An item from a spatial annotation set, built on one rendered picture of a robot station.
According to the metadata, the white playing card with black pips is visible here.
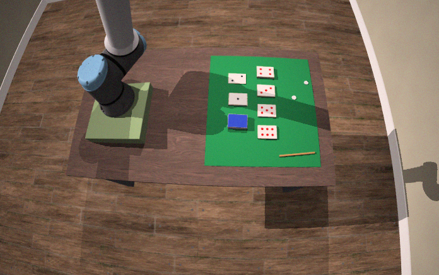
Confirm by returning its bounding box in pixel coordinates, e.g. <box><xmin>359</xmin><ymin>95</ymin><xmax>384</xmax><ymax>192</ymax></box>
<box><xmin>228</xmin><ymin>73</ymin><xmax>246</xmax><ymax>84</ymax></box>

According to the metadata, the green felt mat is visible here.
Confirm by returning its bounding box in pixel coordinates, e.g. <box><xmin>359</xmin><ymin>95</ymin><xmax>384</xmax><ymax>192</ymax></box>
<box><xmin>204</xmin><ymin>56</ymin><xmax>321</xmax><ymax>167</ymax></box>

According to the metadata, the white playing card with red pips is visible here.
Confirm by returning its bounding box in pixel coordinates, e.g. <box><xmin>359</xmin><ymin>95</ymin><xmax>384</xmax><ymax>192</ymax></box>
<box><xmin>258</xmin><ymin>126</ymin><xmax>277</xmax><ymax>139</ymax></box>
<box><xmin>257</xmin><ymin>66</ymin><xmax>274</xmax><ymax>78</ymax></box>
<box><xmin>257</xmin><ymin>85</ymin><xmax>275</xmax><ymax>97</ymax></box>
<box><xmin>257</xmin><ymin>104</ymin><xmax>276</xmax><ymax>117</ymax></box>

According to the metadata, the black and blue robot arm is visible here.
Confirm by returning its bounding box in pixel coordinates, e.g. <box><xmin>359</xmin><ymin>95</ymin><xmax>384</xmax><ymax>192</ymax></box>
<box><xmin>78</xmin><ymin>0</ymin><xmax>147</xmax><ymax>117</ymax></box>

